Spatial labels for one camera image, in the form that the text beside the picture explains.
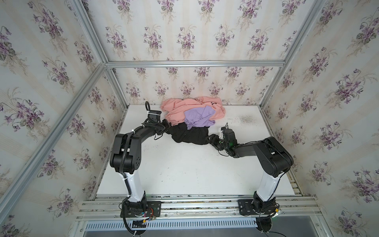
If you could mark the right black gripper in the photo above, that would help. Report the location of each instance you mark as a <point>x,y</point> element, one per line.
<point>219,141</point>

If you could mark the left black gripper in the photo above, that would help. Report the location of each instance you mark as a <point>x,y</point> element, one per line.
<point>165,127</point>

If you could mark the black cloth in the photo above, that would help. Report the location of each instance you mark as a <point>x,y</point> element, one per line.
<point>196,135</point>

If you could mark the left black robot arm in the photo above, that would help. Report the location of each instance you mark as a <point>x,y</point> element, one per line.
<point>126,159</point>

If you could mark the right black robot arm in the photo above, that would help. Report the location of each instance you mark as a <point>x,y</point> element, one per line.
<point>275,161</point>

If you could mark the purple cloth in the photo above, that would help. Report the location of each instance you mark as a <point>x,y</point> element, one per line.
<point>199,117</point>

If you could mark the pink cloth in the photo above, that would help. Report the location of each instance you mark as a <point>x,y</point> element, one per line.
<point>176,107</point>

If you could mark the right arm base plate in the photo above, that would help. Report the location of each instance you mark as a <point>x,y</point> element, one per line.
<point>257,207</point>

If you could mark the horizontal aluminium frame bar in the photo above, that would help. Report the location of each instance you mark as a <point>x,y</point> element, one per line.
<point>195,63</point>

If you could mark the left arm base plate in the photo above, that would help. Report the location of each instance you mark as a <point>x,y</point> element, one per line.
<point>140,209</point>

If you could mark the white slotted cable duct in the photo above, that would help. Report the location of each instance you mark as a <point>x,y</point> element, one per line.
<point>175,224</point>

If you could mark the aluminium mounting rail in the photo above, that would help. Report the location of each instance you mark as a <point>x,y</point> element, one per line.
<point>177,207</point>

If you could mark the right aluminium frame bar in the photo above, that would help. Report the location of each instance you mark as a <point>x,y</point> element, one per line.
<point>294,48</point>

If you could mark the left aluminium frame bar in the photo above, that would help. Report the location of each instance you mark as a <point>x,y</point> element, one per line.
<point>24,176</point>

